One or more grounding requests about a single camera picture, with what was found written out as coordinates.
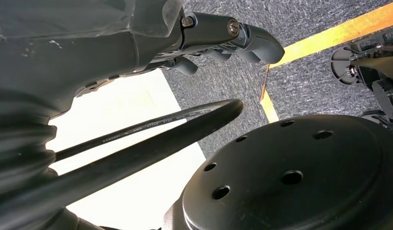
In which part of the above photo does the yellow floor tape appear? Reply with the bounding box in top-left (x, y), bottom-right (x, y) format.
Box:
top-left (259, 0), bottom-right (393, 125)

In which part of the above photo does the thin printed black cable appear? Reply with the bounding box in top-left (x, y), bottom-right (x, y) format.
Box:
top-left (54, 106), bottom-right (217, 162)

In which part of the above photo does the black caster wheel assembly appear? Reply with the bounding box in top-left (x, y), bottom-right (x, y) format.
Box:
top-left (330, 27), bottom-right (393, 129)

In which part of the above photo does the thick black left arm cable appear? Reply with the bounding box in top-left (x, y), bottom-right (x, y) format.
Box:
top-left (0, 98), bottom-right (245, 230)

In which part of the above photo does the black round perforated plate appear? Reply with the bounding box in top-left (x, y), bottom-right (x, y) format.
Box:
top-left (163, 114), bottom-right (393, 230)

